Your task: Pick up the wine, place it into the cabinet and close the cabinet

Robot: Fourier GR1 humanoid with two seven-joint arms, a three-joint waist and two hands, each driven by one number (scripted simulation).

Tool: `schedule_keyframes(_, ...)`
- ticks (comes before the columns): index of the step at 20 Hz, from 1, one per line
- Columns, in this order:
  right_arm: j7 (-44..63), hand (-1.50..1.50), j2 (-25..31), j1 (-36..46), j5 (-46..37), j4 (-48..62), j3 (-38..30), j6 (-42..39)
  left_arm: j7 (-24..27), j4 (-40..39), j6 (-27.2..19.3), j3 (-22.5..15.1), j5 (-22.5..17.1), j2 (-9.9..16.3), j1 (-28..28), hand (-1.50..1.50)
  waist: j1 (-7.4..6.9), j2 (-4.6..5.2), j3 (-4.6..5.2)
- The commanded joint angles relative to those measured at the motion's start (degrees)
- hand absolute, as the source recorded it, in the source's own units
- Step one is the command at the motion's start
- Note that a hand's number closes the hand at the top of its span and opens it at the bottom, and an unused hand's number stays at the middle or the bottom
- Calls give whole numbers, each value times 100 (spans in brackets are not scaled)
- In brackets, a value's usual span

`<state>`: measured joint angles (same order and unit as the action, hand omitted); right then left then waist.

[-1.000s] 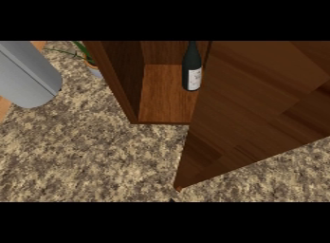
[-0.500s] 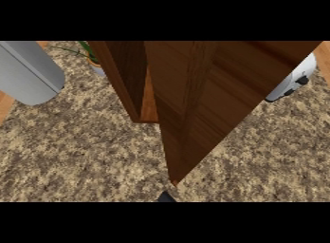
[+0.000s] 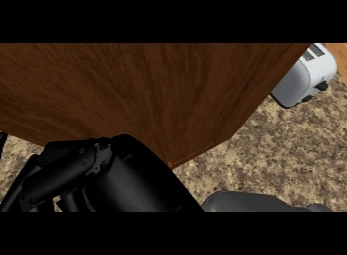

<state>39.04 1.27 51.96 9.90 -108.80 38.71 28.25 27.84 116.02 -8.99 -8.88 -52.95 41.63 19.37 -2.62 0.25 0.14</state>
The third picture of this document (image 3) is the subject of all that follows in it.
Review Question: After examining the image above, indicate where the brown wooden cabinet door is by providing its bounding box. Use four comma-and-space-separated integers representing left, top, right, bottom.
0, 43, 311, 170

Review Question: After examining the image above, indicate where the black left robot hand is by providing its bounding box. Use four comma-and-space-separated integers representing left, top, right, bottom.
0, 133, 205, 213

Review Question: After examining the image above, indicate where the white toaster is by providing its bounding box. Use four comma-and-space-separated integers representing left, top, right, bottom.
268, 43, 338, 109

